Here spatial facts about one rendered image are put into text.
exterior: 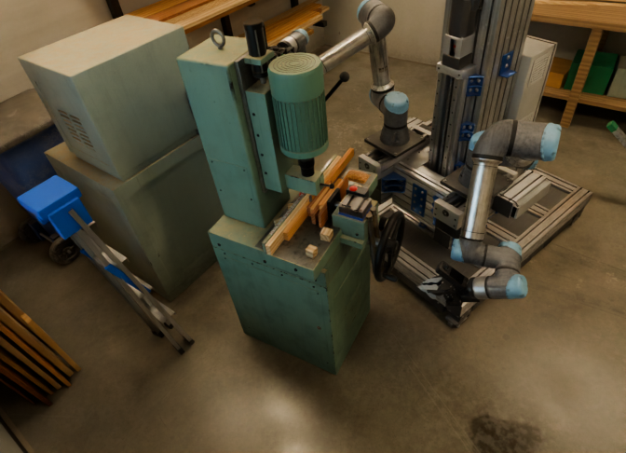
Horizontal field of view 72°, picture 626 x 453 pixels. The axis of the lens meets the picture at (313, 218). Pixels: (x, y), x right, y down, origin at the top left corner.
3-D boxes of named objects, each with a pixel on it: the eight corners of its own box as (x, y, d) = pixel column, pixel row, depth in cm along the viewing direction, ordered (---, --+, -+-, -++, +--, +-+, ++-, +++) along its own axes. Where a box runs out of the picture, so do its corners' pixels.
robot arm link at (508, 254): (489, 235, 144) (484, 264, 139) (525, 241, 141) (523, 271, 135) (485, 247, 151) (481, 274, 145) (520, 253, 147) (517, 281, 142)
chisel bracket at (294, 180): (317, 199, 166) (315, 182, 160) (286, 190, 172) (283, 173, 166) (325, 188, 171) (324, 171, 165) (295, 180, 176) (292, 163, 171)
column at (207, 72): (264, 230, 183) (225, 66, 134) (223, 216, 192) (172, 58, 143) (291, 199, 197) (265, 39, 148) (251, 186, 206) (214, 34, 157)
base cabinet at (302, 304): (336, 377, 216) (327, 290, 168) (243, 334, 240) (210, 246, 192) (371, 308, 244) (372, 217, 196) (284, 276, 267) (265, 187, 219)
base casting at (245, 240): (326, 289, 169) (324, 274, 162) (211, 246, 192) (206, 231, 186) (371, 217, 196) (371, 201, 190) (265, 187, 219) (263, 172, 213)
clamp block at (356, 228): (363, 241, 163) (363, 225, 157) (332, 231, 169) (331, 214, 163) (378, 217, 173) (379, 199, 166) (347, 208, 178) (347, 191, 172)
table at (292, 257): (337, 291, 151) (337, 280, 147) (265, 264, 164) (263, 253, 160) (398, 189, 189) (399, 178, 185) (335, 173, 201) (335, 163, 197)
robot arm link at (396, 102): (389, 130, 210) (390, 104, 201) (378, 116, 220) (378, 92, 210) (412, 124, 212) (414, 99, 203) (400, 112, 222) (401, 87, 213)
